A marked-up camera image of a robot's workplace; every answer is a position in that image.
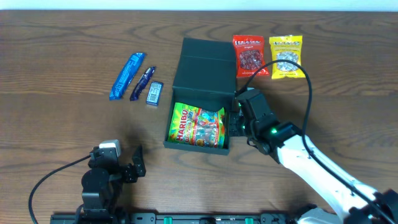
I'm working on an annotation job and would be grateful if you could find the green Haribo worms bag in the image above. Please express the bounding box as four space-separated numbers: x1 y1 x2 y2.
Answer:
167 103 226 149

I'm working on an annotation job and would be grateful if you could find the yellow candy bag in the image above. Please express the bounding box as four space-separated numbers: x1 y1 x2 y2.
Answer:
269 35 305 79

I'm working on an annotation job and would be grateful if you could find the long blue snack packet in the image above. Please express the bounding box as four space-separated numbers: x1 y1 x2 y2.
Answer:
109 52 146 101

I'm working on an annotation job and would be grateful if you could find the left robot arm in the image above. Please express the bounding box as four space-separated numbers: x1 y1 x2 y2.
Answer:
74 146 146 224

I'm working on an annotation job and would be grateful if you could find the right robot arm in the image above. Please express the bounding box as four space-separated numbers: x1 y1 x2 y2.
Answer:
229 113 397 223

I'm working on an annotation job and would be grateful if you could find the small blue white box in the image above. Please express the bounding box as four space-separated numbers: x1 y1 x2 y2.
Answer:
146 82 164 106

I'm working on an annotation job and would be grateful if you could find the red candy bag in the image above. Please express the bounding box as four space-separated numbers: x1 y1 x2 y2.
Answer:
233 35 266 78

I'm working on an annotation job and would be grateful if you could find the dark blue candy bar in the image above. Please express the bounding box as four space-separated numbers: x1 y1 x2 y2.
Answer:
129 67 156 101

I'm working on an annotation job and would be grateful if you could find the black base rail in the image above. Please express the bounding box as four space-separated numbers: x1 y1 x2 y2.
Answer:
50 213 296 224

